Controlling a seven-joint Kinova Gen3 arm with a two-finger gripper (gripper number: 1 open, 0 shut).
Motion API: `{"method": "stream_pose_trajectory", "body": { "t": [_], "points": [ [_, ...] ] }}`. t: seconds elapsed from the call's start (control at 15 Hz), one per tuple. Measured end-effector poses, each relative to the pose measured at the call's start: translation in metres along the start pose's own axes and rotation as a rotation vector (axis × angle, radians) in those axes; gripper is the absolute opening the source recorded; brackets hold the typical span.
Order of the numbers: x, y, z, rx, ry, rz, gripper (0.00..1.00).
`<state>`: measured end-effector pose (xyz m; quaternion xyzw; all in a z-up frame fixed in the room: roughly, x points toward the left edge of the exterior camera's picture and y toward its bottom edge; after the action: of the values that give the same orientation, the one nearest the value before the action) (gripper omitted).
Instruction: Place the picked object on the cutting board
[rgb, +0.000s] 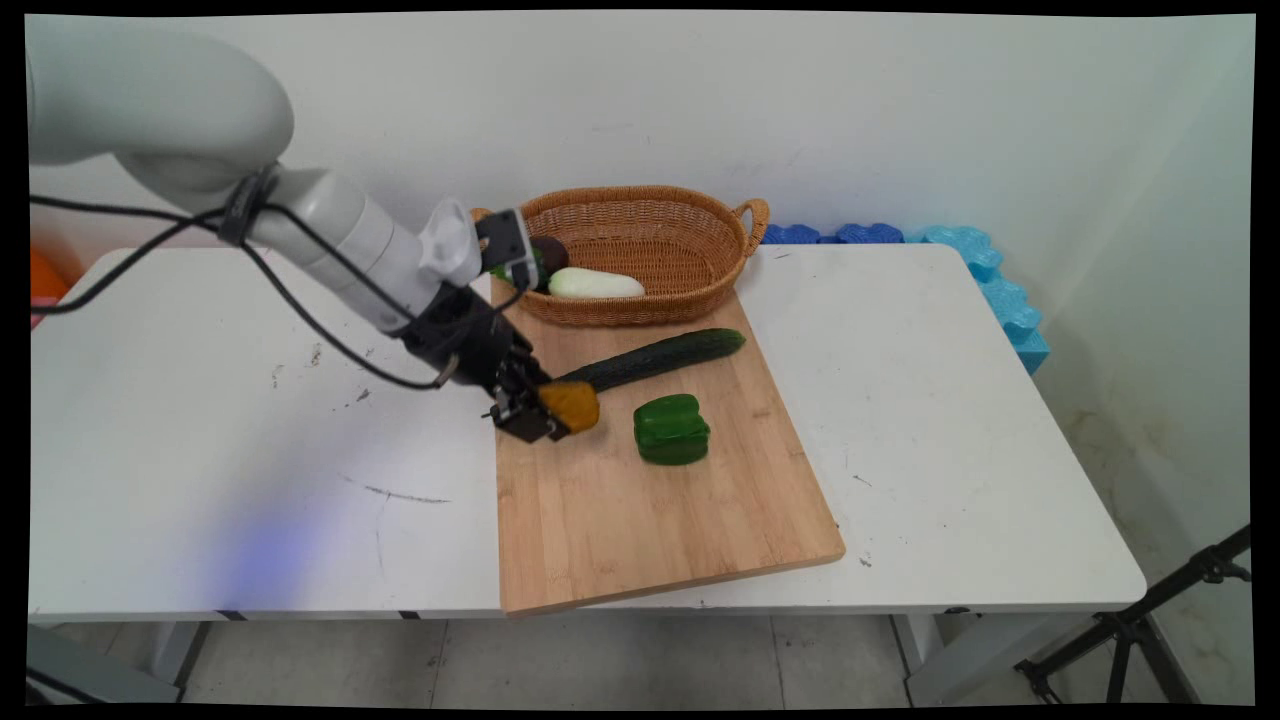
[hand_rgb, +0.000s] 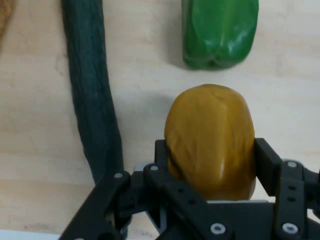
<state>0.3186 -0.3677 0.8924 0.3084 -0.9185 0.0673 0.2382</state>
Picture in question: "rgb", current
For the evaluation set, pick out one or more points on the long dark green cucumber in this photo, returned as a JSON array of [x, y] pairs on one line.
[[660, 357]]

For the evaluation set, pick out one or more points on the dark blue foam mat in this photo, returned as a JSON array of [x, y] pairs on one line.
[[870, 234]]

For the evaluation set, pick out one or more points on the grey metal base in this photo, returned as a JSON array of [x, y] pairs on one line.
[[90, 670]]

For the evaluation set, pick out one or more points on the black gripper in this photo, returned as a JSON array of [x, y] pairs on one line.
[[465, 335]]

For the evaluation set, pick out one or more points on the green bell pepper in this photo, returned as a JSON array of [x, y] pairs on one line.
[[670, 430]]

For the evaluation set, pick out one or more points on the white long vegetable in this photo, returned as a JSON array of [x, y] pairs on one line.
[[600, 284]]

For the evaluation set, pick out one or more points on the dark brown round vegetable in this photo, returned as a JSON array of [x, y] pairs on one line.
[[553, 255]]

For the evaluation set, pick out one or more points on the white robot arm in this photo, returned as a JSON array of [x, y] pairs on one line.
[[330, 235]]

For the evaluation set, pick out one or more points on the orange object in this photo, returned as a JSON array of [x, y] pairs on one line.
[[48, 280]]

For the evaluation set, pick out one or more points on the white table leg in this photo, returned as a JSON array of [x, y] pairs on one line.
[[960, 665], [175, 650]]

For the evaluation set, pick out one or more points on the black tripod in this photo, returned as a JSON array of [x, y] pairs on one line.
[[1130, 625]]

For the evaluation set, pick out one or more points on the light blue foam mat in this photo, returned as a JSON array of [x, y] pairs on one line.
[[1005, 300]]

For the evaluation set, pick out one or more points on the small green vegetable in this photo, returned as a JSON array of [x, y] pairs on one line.
[[541, 268]]

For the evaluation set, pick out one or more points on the woven wicker basket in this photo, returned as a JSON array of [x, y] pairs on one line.
[[660, 235]]

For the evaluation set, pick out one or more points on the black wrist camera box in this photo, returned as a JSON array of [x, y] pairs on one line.
[[507, 245]]

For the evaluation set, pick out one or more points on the yellow-brown potato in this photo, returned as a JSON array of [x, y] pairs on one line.
[[575, 405]]

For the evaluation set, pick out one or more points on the wooden cutting board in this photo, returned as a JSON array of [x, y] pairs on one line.
[[640, 530]]

